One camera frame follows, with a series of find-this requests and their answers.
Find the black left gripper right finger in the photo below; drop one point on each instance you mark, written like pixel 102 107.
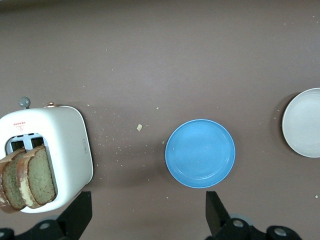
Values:
pixel 217 217

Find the beige plate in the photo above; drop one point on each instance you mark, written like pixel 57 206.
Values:
pixel 305 122

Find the blue plate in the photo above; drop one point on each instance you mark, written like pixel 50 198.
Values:
pixel 200 153

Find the white two-slot toaster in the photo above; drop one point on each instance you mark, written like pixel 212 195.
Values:
pixel 67 140

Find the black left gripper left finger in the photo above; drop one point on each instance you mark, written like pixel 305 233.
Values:
pixel 75 215

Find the brown bread slice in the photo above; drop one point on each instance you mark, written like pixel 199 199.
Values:
pixel 11 185
pixel 41 175

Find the pale bread crumb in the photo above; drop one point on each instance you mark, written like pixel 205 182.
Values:
pixel 139 127

